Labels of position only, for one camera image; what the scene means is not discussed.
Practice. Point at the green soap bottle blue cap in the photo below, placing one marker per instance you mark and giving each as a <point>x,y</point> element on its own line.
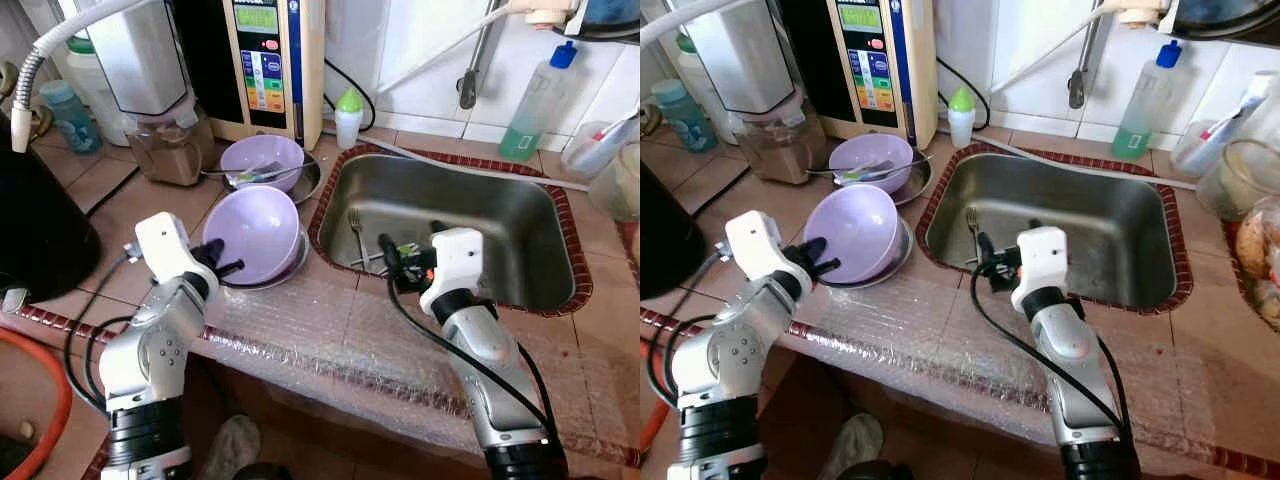
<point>1145,105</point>
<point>535,110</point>

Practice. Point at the purple plastic bowl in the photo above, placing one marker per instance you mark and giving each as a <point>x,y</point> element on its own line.
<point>265,155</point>
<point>255,230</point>
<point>855,230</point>
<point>870,155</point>

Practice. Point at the beige faucet head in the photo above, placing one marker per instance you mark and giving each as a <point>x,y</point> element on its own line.
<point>1140,12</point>
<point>552,12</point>

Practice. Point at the clear glass jar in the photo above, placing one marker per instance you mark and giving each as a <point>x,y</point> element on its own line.
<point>620,185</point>
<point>1240,180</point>

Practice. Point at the white bottle green cap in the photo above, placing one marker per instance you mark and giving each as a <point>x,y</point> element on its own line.
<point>348,120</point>
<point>960,120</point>

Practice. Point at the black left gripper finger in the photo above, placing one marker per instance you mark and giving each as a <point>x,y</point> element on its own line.
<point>817,247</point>
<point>213,247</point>
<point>232,268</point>
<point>828,267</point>

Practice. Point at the steel kitchen sink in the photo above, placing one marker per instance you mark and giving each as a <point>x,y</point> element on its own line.
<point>1075,215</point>
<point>470,215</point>

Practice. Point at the white grey shoe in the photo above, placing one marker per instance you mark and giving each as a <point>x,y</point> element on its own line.
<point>850,445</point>
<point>230,445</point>

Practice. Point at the white plastic jug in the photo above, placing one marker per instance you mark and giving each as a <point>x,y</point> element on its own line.
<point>700,80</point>
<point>90,80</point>

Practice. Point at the steel fork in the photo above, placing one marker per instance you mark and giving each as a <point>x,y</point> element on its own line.
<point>355,235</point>
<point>972,232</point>

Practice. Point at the beige water ionizer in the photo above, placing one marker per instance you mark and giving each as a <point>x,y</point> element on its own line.
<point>275,60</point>
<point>880,60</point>

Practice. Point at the clear plastic cup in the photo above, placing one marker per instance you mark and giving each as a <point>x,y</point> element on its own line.
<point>585,155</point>
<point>1190,150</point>

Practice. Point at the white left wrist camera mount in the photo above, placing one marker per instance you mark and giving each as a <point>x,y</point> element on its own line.
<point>160,240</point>
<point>752,238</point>

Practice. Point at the black round pot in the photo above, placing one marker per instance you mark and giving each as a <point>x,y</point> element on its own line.
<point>35,230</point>
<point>665,240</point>

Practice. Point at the dark hanging pot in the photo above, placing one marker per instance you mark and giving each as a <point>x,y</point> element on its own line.
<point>1230,18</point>
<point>610,15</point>

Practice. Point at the steel plate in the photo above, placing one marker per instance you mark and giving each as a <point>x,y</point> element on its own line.
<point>920,180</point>
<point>310,180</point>
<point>295,265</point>
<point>900,260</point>

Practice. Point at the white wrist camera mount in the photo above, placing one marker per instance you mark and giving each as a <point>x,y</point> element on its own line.
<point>1040,260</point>
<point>452,262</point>
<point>160,240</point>
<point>752,238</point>

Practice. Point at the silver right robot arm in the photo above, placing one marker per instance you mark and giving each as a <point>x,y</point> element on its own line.
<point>1075,350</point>
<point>490,350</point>

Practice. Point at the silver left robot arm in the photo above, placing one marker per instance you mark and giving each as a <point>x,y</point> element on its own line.
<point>150,350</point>
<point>740,350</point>

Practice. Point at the white toothpaste tube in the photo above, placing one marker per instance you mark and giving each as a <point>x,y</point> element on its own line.
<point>1235,120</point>
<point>615,140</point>

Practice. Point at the silver blender brown contents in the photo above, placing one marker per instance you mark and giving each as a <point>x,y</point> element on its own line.
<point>765,60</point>
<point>160,60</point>

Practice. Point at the metal faucet pipe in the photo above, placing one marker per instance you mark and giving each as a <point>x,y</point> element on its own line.
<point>478,60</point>
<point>1085,60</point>

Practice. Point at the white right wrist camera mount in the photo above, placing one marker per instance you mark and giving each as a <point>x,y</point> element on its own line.
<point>452,262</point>
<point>1040,260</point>

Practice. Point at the clear bag of food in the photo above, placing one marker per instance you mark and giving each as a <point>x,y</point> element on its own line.
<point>1260,260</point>

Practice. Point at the teal plastic bottle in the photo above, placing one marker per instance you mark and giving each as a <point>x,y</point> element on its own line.
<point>682,118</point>
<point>72,120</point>

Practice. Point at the steel spoon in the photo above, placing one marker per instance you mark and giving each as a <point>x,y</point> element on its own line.
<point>820,172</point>
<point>215,172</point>

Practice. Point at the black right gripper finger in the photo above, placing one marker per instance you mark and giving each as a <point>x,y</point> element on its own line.
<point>386,250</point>
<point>983,250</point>

